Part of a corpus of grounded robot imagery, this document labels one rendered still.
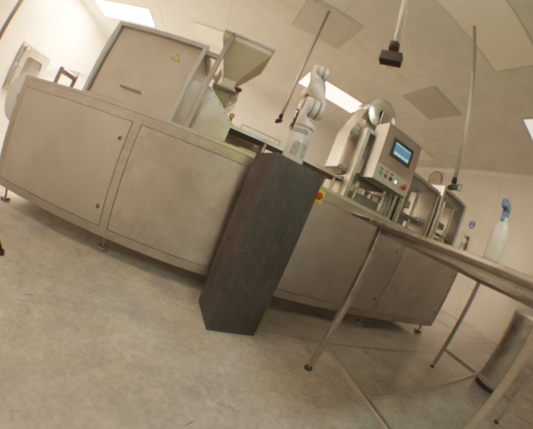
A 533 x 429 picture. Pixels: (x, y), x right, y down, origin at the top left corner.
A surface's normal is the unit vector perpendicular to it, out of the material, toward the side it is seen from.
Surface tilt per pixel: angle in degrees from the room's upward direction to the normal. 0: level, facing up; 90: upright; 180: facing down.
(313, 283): 90
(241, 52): 114
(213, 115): 90
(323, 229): 90
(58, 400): 0
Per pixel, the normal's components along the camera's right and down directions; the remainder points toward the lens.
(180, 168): 0.22, 0.18
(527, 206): -0.90, -0.35
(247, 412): 0.38, -0.92
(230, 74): 0.04, 0.53
